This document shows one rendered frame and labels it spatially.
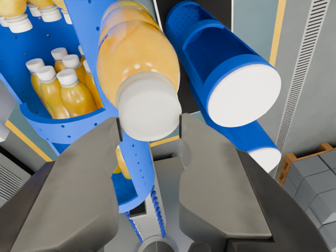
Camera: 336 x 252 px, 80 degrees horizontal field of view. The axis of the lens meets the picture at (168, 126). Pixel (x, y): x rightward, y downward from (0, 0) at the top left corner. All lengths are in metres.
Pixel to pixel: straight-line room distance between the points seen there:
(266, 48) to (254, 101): 1.31
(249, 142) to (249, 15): 1.10
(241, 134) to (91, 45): 0.92
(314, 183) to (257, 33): 2.24
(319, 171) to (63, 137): 3.39
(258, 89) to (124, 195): 0.64
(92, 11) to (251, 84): 0.56
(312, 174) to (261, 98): 2.76
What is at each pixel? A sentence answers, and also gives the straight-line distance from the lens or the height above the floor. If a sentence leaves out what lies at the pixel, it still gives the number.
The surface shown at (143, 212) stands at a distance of 1.24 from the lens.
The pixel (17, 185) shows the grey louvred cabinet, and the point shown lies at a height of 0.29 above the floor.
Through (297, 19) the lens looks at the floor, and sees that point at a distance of 2.16.
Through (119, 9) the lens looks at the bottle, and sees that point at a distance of 0.24.
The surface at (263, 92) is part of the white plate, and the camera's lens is 0.83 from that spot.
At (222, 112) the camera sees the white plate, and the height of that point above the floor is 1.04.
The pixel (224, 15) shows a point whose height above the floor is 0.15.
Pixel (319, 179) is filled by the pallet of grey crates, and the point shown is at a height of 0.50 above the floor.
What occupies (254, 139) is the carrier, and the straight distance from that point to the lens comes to 1.14.
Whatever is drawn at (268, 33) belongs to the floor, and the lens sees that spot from 2.05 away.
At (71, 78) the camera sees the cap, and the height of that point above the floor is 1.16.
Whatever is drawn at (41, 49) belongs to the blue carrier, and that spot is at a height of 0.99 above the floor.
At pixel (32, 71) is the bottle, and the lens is 0.62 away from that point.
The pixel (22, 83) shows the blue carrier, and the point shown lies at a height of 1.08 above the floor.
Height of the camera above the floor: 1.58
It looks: 45 degrees down
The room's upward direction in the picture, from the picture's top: 165 degrees clockwise
